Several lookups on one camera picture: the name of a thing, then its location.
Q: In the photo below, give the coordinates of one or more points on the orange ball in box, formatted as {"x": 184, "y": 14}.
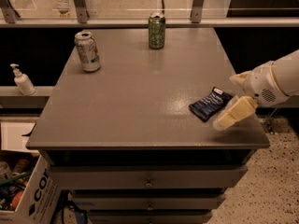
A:
{"x": 16, "y": 199}

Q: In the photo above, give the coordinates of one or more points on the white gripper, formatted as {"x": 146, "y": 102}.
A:
{"x": 260, "y": 83}

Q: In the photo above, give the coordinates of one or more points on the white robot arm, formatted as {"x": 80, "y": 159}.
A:
{"x": 286, "y": 72}

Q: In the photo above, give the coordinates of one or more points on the bottom grey drawer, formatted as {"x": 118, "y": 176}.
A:
{"x": 153, "y": 217}

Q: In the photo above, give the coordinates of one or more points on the white cardboard box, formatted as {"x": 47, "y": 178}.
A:
{"x": 40, "y": 192}

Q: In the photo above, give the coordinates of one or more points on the blue rxbar blueberry wrapper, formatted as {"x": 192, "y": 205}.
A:
{"x": 206, "y": 107}

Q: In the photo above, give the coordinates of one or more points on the grey metal railing post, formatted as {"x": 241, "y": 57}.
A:
{"x": 10, "y": 14}
{"x": 196, "y": 13}
{"x": 81, "y": 11}

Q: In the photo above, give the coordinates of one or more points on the white pump lotion bottle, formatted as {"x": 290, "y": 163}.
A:
{"x": 22, "y": 81}

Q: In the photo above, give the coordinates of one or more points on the grey drawer cabinet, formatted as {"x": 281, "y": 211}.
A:
{"x": 134, "y": 111}

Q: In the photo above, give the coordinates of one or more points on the green stick in box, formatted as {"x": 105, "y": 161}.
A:
{"x": 17, "y": 178}

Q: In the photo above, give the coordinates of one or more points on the middle grey drawer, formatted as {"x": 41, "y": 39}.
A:
{"x": 148, "y": 201}

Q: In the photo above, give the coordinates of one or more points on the grey drawer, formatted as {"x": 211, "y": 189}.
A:
{"x": 153, "y": 217}
{"x": 148, "y": 177}
{"x": 148, "y": 201}

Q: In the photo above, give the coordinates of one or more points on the white 7up can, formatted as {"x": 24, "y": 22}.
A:
{"x": 87, "y": 51}

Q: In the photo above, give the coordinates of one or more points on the green soda can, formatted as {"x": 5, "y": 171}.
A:
{"x": 156, "y": 30}

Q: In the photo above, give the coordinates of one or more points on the top grey drawer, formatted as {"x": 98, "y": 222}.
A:
{"x": 148, "y": 177}

